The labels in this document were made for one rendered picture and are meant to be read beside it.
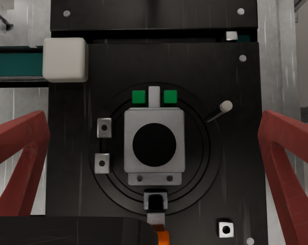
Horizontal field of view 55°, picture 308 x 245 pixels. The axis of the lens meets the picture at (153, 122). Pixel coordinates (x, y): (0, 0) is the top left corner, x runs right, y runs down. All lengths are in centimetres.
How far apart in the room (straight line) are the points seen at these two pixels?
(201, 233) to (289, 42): 24
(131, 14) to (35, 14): 12
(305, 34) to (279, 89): 16
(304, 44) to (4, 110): 44
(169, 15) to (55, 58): 14
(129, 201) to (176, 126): 12
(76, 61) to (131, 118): 14
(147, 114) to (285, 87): 21
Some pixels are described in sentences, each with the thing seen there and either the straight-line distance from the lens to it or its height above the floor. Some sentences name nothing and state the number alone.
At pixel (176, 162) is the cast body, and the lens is 21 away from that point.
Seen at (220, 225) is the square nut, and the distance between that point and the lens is 33.
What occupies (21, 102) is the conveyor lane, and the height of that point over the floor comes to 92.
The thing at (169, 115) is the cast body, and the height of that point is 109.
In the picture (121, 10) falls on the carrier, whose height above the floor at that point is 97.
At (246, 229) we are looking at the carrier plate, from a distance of 35.
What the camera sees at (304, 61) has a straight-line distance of 51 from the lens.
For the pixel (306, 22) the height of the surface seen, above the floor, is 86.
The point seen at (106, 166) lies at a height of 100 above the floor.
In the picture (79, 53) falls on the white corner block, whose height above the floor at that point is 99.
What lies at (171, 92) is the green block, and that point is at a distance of 26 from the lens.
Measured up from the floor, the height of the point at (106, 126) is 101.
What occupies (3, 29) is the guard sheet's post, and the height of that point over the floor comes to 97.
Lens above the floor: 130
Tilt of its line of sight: 84 degrees down
